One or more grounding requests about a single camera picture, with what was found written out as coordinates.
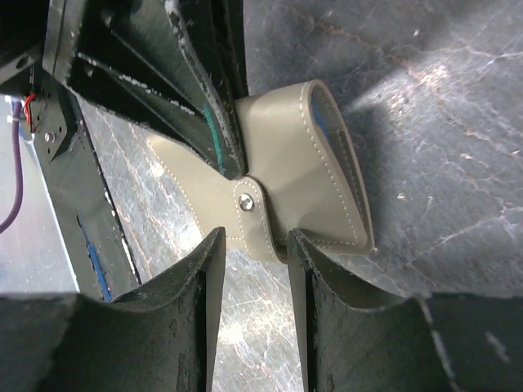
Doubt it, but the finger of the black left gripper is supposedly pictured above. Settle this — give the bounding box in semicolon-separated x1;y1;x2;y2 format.
165;1;248;172
42;0;242;180

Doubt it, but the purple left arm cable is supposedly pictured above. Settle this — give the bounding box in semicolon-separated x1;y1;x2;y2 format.
0;101;24;234

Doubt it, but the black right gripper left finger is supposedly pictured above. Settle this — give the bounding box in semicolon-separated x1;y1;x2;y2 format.
1;227;226;391

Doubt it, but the beige leather card holder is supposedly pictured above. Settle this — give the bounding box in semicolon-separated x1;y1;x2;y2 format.
149;79;374;261

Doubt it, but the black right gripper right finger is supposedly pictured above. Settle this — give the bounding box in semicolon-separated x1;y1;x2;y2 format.
288;229;522;391

